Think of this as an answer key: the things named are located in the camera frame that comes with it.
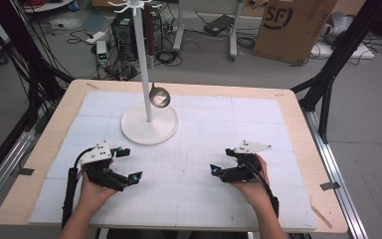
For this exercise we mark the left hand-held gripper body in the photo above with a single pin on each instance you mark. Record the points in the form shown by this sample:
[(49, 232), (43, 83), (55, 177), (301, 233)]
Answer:
[(96, 155)]

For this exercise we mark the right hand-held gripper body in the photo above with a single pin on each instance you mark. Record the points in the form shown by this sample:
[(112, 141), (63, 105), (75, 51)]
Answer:
[(245, 166)]

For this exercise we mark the person's right hand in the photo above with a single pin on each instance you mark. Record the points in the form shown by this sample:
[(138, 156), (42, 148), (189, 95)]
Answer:
[(253, 191)]

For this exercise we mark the person's left hand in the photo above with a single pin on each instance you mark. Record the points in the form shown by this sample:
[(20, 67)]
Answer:
[(94, 195)]

